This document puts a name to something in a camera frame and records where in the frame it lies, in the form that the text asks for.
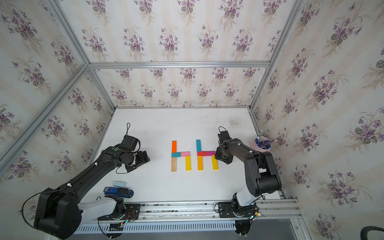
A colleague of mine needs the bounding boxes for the red wooden block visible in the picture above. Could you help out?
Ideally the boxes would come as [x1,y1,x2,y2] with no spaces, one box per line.
[197,151,208,157]

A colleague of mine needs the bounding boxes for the long teal wooden block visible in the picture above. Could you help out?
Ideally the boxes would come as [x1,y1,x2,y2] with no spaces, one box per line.
[196,140,202,152]

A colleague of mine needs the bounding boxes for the amber yellow wooden block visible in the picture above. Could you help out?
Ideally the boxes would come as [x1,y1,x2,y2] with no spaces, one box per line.
[198,156,204,171]

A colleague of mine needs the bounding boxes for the natural wood block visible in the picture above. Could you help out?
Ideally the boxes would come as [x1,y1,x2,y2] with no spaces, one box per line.
[171,157,177,172]

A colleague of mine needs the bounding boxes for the small teal wooden block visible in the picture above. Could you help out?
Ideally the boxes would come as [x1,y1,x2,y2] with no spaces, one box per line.
[172,152,182,158]

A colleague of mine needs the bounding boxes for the orange wooden block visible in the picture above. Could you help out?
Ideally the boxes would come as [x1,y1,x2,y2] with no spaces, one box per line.
[172,141,177,153]

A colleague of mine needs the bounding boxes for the pink wooden block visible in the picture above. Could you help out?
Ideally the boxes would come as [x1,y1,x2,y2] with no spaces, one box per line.
[181,152,191,157]

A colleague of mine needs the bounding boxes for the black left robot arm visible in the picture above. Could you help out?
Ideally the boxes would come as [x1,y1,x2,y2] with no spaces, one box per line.
[33,147,150,240]

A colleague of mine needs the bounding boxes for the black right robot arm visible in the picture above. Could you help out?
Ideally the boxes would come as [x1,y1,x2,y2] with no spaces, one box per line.
[215,134,283,212]

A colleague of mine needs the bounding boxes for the light blue eraser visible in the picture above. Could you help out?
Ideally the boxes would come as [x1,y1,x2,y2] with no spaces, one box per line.
[113,181,127,188]

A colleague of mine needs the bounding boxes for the blue stapler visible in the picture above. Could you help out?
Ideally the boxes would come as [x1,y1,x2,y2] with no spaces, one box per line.
[104,187,134,199]

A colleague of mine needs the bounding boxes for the pink pen cup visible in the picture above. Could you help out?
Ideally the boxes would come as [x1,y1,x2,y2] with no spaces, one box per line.
[251,137,272,152]

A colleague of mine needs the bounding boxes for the blue pens in cup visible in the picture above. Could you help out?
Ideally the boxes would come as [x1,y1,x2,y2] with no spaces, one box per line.
[257,130,277,147]

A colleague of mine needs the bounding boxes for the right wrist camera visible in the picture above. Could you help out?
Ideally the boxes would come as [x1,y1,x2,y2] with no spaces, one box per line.
[218,131,232,145]

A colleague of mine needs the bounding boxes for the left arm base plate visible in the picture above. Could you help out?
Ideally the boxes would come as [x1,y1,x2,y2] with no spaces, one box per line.
[98,204,141,221]

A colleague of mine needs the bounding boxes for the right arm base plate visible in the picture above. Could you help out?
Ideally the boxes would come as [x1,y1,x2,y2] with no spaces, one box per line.
[214,201,259,218]

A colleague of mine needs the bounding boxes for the aluminium mounting rail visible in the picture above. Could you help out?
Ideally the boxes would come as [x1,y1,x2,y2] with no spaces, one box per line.
[73,199,304,237]

